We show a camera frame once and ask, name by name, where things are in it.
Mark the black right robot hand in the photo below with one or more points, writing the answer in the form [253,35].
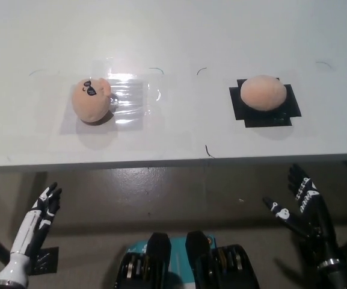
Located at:
[314,210]

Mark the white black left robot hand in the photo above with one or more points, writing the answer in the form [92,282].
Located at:
[26,231]

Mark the dumpling toy with smiling face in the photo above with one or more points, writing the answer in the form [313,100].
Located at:
[263,93]

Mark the dumpling toy with sunglasses face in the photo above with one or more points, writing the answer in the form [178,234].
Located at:
[90,102]

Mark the black tape patch on floor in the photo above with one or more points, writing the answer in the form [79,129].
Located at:
[45,260]

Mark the black tape patch on table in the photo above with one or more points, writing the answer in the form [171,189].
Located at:
[290,111]

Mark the clear tape patch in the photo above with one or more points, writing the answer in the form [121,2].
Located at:
[131,102]

